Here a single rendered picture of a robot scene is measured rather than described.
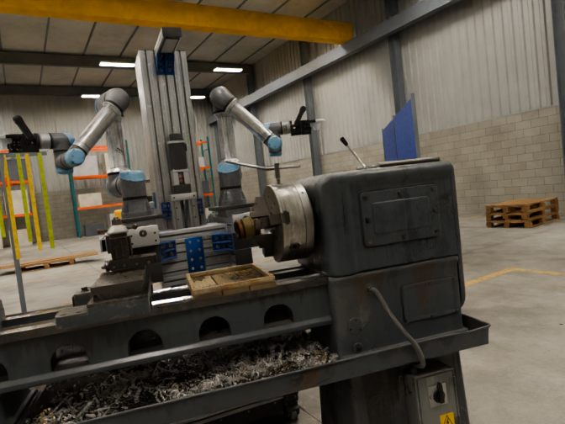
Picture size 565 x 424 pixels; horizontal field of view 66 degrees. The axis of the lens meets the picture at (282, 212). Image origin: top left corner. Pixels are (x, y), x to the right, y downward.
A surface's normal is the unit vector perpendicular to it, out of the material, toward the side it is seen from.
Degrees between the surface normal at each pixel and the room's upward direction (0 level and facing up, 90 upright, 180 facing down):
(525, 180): 90
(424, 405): 87
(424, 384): 87
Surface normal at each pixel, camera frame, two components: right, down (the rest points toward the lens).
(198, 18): 0.51, -0.01
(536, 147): -0.85, 0.12
